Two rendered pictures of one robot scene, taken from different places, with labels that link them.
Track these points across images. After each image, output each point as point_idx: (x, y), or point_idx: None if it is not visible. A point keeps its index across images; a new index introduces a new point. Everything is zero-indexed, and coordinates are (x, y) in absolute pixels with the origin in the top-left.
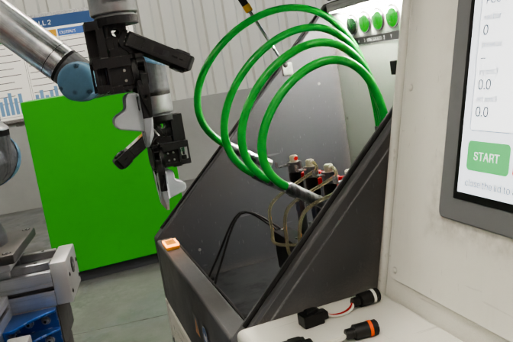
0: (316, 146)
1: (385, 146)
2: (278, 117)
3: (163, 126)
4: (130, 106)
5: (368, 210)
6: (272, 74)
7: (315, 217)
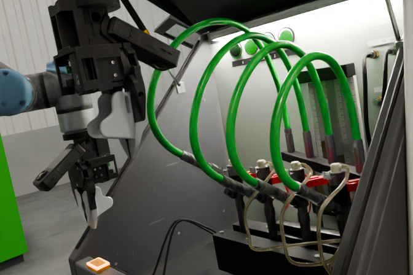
0: (205, 153)
1: (401, 135)
2: (175, 130)
3: (86, 142)
4: (118, 108)
5: (397, 201)
6: (251, 73)
7: (350, 217)
